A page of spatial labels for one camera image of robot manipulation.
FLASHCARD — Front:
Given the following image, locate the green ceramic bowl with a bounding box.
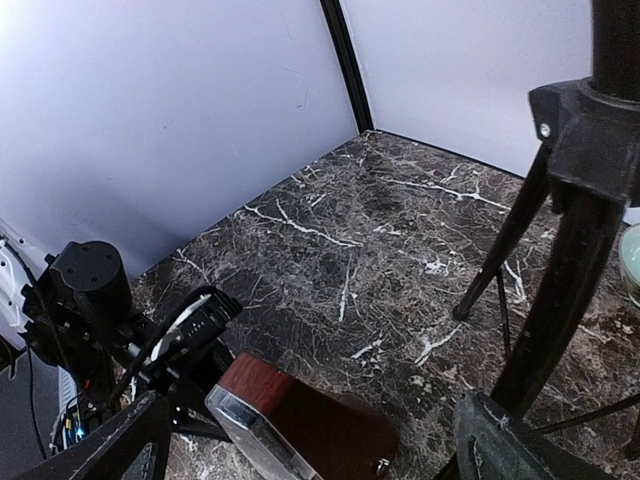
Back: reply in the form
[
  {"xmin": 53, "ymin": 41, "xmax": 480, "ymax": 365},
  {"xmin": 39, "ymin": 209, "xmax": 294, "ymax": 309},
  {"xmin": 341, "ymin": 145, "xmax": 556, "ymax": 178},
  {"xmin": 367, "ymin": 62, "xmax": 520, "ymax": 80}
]
[{"xmin": 619, "ymin": 224, "xmax": 640, "ymax": 304}]

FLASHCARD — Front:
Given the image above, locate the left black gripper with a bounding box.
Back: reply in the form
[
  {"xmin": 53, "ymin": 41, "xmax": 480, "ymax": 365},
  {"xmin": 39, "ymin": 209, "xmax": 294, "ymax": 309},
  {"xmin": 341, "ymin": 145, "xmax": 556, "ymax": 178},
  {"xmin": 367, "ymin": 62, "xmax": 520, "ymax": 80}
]
[{"xmin": 139, "ymin": 344, "xmax": 234, "ymax": 443}]

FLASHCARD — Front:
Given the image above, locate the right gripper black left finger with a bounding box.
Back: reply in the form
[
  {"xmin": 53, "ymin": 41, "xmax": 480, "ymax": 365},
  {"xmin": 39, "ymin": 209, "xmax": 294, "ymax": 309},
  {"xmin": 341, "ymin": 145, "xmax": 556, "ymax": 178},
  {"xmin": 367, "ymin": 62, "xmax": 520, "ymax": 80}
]
[{"xmin": 18, "ymin": 392, "xmax": 170, "ymax": 479}]

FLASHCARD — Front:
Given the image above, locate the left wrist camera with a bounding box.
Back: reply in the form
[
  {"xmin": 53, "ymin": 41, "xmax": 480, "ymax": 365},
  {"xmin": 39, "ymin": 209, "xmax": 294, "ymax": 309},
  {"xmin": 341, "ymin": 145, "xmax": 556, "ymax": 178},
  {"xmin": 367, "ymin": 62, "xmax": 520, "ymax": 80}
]
[{"xmin": 150, "ymin": 285, "xmax": 243, "ymax": 361}]

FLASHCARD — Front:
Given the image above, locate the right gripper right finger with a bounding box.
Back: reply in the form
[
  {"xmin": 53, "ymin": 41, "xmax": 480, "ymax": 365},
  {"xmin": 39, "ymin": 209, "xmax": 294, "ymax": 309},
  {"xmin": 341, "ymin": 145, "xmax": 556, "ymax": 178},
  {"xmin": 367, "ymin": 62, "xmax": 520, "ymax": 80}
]
[{"xmin": 454, "ymin": 391, "xmax": 613, "ymax": 480}]

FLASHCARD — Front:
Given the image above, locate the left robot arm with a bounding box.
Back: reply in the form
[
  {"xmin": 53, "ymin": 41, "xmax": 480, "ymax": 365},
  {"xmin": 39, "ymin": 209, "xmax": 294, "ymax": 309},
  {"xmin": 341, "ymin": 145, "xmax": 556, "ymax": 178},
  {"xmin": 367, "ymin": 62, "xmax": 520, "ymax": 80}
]
[{"xmin": 1, "ymin": 232, "xmax": 242, "ymax": 454}]

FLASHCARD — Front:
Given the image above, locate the brown wooden metronome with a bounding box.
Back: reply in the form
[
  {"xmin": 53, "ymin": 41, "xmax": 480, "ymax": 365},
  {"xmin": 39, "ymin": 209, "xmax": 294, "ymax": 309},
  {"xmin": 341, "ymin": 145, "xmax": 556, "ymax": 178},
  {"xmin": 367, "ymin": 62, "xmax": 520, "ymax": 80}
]
[{"xmin": 205, "ymin": 353, "xmax": 399, "ymax": 480}]

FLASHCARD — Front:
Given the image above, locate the black music stand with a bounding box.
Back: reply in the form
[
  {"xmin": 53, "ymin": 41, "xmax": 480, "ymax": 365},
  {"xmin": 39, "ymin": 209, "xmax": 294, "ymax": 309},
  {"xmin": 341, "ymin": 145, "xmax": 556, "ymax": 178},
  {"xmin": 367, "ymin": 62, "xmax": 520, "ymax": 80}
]
[{"xmin": 453, "ymin": 1, "xmax": 639, "ymax": 417}]

